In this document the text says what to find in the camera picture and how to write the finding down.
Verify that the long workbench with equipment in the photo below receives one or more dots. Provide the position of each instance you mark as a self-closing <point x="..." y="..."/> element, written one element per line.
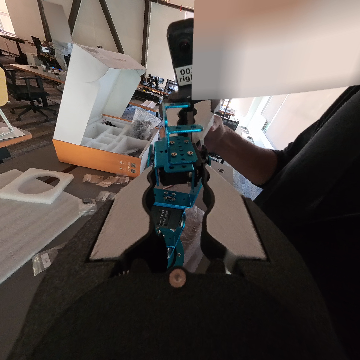
<point x="152" y="92"/>

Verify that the neighbouring grey desk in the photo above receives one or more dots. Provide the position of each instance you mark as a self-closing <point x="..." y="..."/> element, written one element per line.
<point x="14" y="139"/>

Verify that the white foam piece with hole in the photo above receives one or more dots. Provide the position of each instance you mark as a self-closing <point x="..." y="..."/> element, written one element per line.
<point x="17" y="194"/>

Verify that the person's right hand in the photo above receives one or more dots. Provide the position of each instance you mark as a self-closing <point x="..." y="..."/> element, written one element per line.
<point x="216" y="132"/>

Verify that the wooden panel on clear stand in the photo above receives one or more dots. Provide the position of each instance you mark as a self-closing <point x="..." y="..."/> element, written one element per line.
<point x="2" y="90"/>

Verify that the white foam box insert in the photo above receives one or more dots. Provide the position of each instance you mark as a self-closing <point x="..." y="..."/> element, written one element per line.
<point x="112" y="140"/>

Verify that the white foam sheet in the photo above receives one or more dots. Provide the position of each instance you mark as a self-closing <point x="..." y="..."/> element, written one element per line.
<point x="33" y="230"/>

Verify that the dark grey desk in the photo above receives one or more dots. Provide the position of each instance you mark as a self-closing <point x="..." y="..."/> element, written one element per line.
<point x="17" y="295"/>

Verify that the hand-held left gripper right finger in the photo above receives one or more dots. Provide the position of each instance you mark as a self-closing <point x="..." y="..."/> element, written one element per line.
<point x="236" y="227"/>

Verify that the person's right forearm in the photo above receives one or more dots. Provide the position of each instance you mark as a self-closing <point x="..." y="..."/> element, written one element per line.
<point x="247" y="157"/>

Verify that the background office desks and chairs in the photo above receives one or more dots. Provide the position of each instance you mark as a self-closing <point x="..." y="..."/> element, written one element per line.
<point x="28" y="84"/>

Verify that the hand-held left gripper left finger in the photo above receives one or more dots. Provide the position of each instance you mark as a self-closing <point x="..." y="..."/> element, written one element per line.
<point x="121" y="227"/>

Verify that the blue servo bracket assembly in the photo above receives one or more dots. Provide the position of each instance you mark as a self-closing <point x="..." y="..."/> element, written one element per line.
<point x="180" y="153"/>

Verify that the orange and white cardboard box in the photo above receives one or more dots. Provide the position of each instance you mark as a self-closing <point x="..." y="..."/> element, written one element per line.
<point x="84" y="98"/>

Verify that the large clear plastic bag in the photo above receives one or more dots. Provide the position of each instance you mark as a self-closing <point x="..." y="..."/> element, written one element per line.
<point x="194" y="233"/>

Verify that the clear bag with black part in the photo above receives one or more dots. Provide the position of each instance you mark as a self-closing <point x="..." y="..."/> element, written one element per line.
<point x="87" y="205"/>

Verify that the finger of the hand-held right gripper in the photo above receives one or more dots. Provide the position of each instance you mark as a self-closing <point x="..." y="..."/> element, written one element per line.
<point x="205" y="118"/>
<point x="181" y="118"/>

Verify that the bubble wrap bundle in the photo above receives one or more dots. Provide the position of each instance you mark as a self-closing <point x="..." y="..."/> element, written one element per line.
<point x="143" y="126"/>

